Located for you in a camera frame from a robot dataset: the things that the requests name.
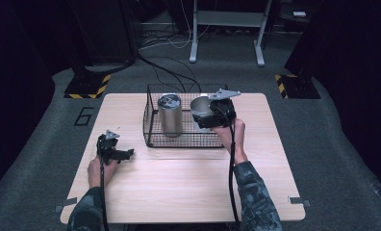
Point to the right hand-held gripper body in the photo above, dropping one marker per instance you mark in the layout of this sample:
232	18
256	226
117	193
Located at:
223	112

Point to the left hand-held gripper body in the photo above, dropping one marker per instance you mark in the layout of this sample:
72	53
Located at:
107	149

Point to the tall steel tumbler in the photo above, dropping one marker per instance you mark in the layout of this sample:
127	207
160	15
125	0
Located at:
170	117

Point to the person's left hand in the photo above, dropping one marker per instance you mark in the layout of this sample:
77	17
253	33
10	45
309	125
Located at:
97	174

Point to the person's right hand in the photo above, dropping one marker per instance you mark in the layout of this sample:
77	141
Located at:
238	141

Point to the black yellow striped stand base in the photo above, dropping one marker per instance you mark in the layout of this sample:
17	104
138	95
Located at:
299	87
87	86

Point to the grey tape strip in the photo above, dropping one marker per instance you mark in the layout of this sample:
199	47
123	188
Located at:
66	203
299	200

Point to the white metal stand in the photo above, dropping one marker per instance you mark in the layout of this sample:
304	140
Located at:
230	19

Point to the dark cabinet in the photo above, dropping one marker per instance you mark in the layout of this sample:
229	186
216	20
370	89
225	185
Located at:
105	29

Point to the small white box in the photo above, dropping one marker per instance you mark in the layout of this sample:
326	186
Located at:
299	13

